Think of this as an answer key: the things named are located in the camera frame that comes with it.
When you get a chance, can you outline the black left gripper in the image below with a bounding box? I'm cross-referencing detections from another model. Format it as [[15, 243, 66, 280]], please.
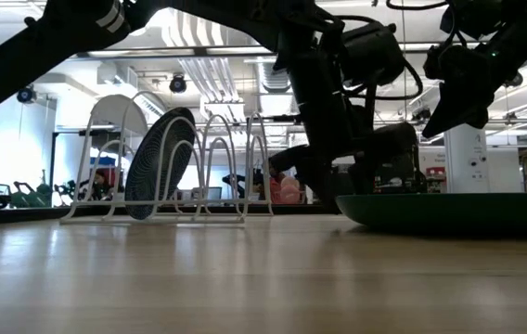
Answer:
[[268, 50, 418, 200]]

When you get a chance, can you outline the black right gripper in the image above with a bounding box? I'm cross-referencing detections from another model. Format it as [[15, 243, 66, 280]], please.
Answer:
[[422, 44, 501, 139]]

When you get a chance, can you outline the green plate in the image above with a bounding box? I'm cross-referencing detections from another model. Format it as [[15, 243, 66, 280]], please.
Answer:
[[336, 192, 527, 235]]

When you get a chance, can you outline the blue white grid plate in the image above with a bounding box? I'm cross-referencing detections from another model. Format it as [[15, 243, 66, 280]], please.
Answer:
[[123, 106, 197, 222]]

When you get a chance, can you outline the white pillar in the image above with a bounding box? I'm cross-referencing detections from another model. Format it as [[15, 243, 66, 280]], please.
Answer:
[[443, 123, 490, 195]]

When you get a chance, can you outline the person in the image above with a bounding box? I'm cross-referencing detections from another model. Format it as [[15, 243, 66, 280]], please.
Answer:
[[87, 167, 112, 201], [263, 170, 307, 205]]

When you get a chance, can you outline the black computer monitor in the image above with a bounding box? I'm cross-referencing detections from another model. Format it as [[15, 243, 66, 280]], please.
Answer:
[[374, 152, 425, 195]]

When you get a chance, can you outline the black ceiling camera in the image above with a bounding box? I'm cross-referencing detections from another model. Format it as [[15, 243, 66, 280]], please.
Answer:
[[504, 71, 524, 89], [16, 83, 37, 105], [169, 73, 188, 95], [411, 106, 433, 124]]

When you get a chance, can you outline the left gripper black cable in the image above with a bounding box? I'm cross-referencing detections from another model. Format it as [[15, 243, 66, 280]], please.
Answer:
[[337, 13, 425, 117]]

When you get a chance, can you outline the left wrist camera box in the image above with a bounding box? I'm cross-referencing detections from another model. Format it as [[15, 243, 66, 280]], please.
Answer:
[[340, 20, 407, 87]]

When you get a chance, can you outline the silver ventilation duct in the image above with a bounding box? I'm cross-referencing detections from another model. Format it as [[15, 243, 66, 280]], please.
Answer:
[[256, 59, 292, 96]]

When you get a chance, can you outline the black ceiling light rail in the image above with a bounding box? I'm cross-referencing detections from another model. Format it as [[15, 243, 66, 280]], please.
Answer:
[[54, 42, 527, 60]]

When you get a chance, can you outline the white wire dish rack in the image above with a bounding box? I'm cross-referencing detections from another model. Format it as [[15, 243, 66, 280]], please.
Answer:
[[58, 90, 275, 227]]

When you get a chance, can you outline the black gantry frame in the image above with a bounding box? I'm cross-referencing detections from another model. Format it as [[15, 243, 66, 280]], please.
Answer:
[[49, 128, 94, 205]]

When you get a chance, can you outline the black aluminium table frame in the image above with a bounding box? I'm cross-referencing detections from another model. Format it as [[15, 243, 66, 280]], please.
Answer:
[[0, 202, 339, 228]]

